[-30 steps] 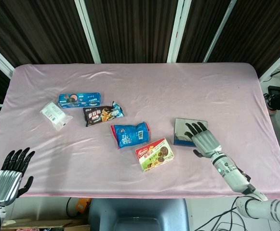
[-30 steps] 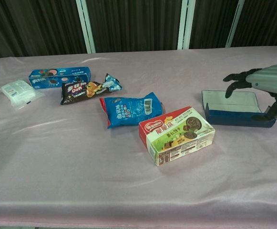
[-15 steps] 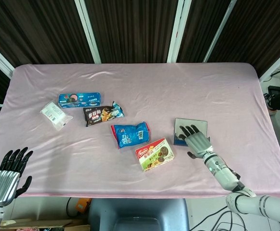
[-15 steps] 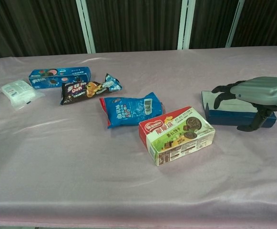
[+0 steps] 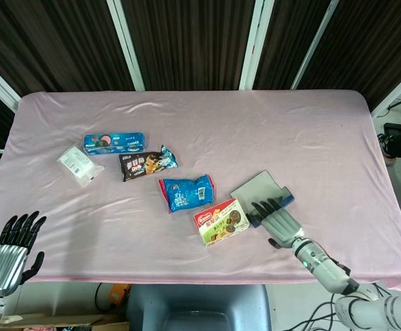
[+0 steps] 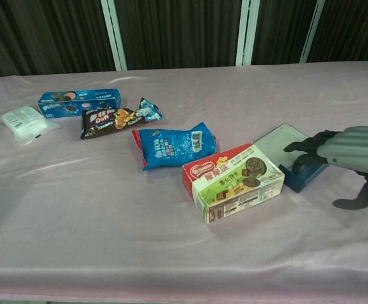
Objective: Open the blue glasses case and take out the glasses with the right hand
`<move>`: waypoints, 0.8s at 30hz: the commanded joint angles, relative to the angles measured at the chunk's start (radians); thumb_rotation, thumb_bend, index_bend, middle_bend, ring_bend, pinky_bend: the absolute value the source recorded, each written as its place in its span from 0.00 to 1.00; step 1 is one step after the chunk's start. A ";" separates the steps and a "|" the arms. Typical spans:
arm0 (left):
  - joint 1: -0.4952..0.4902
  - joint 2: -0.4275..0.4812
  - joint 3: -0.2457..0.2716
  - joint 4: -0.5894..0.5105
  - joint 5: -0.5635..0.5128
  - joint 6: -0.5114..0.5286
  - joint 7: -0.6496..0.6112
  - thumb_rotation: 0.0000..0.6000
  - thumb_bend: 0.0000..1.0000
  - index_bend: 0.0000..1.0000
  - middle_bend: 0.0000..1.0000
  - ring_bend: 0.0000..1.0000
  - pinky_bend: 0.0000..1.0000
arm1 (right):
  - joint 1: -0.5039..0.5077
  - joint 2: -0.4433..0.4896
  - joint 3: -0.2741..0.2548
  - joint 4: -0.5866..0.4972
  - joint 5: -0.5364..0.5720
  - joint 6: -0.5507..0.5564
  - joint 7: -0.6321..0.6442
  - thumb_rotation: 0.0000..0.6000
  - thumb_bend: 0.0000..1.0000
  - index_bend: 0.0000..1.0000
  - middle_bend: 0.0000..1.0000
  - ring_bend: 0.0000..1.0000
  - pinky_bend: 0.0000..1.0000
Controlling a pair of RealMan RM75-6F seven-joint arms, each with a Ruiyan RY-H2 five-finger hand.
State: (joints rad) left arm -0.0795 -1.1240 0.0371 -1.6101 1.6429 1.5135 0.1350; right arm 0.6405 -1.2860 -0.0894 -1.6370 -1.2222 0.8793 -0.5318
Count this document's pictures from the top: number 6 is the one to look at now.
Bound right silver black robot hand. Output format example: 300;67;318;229
283;125;368;210

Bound clear white plastic packet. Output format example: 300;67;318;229
0;105;61;148

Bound small blue white snack packet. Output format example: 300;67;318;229
138;97;165;123

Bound green red biscuit box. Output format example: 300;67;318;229
181;142;285;225

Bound pink tablecloth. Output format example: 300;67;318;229
0;60;368;303

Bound blue glasses case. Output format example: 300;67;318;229
252;122;329;193

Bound long blue cookie box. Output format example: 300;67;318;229
37;88;123;120

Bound blue cookie snack bag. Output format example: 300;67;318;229
131;122;219;172

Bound dark ribbed white-framed partition panel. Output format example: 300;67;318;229
308;0;368;63
107;0;251;71
243;0;319;67
0;0;117;84

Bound black chips snack bag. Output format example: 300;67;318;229
79;106;148;141

